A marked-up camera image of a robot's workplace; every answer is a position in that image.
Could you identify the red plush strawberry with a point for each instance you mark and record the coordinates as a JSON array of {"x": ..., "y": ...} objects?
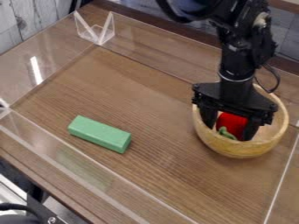
[{"x": 229, "y": 126}]

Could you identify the clear acrylic tray wall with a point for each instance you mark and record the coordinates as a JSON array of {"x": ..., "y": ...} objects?
[{"x": 132, "y": 84}]

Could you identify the green rectangular block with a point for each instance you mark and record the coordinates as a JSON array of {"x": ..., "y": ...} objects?
[{"x": 100, "y": 134}]

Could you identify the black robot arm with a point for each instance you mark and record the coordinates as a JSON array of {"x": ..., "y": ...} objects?
[{"x": 243, "y": 26}]

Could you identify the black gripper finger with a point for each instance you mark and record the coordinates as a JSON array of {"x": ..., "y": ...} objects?
[
  {"x": 208, "y": 115},
  {"x": 251, "y": 128}
]

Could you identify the wooden bowl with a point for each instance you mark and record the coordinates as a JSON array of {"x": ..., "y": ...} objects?
[{"x": 264, "y": 140}]

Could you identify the clear acrylic corner bracket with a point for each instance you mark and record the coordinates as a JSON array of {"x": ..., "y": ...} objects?
[{"x": 96, "y": 34}]

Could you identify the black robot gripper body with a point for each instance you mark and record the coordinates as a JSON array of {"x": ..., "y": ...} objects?
[{"x": 235, "y": 101}]

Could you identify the black table clamp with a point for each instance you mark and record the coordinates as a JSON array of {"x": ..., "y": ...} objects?
[{"x": 48, "y": 216}]

